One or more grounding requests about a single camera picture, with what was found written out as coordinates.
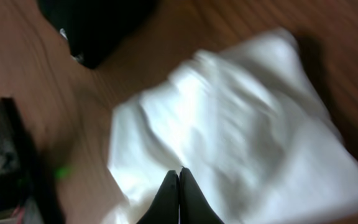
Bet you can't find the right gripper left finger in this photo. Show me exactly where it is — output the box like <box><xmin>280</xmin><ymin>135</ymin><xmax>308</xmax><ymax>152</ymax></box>
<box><xmin>137</xmin><ymin>170</ymin><xmax>179</xmax><ymax>224</ymax></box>

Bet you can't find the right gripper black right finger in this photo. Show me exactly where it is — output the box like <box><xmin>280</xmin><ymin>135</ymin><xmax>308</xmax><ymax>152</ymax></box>
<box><xmin>179</xmin><ymin>167</ymin><xmax>223</xmax><ymax>224</ymax></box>

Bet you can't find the white t-shirt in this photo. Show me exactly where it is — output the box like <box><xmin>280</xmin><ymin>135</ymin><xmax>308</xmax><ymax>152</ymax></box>
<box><xmin>104</xmin><ymin>29</ymin><xmax>358</xmax><ymax>223</ymax></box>

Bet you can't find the folded black polo shirt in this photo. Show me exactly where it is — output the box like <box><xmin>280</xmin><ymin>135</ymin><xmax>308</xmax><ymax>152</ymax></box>
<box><xmin>37</xmin><ymin>0</ymin><xmax>157</xmax><ymax>69</ymax></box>

